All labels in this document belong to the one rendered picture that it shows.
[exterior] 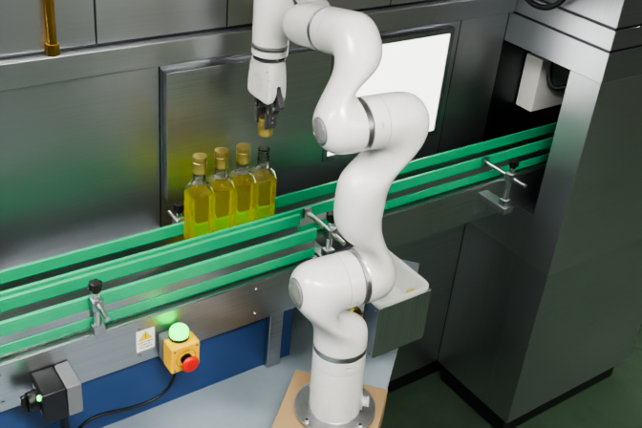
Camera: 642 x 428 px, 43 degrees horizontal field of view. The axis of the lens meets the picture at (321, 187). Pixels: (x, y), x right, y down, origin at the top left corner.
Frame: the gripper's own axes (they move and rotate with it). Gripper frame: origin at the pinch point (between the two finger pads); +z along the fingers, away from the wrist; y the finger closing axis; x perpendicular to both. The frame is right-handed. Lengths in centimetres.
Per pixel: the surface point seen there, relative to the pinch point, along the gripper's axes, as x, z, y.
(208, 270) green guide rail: -21.7, 28.6, 13.8
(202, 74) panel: -10.8, -7.7, -12.0
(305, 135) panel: 20.6, 14.6, -12.1
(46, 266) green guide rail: -53, 28, -3
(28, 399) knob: -66, 41, 21
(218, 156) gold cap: -12.9, 7.2, 0.9
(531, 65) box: 107, 8, -12
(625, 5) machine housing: 96, -24, 22
